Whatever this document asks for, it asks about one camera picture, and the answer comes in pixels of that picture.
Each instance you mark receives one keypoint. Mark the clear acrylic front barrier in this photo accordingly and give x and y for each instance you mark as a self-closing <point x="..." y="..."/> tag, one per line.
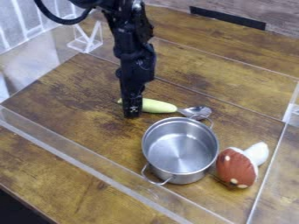
<point x="155" y="196"/>

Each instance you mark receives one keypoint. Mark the black strip on table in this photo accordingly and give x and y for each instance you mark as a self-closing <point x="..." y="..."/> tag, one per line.
<point x="228" y="18"/>

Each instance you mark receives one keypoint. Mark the clear acrylic barrier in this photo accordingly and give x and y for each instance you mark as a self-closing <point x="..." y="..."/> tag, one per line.
<point x="155" y="196"/>
<point x="276" y="204"/>

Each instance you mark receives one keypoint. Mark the small steel pot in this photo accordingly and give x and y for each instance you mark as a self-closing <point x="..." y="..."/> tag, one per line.
<point x="180" y="148"/>

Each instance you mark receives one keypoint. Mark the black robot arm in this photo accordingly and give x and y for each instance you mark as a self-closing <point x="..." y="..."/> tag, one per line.
<point x="124" y="14"/>

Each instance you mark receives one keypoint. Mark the red plush mushroom toy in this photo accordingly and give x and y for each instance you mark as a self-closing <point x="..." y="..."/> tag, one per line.
<point x="236" y="164"/>

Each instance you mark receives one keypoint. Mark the green handled metal spoon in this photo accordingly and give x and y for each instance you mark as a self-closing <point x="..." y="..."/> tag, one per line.
<point x="160" y="107"/>

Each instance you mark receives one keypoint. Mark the clear acrylic triangle bracket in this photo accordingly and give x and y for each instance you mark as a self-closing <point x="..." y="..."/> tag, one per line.
<point x="85" y="43"/>

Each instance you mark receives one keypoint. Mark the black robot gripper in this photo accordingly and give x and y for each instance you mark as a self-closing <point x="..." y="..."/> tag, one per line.
<point x="137" y="59"/>

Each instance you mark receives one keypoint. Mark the clear acrylic right barrier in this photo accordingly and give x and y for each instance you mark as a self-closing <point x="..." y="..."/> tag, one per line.
<point x="276" y="204"/>

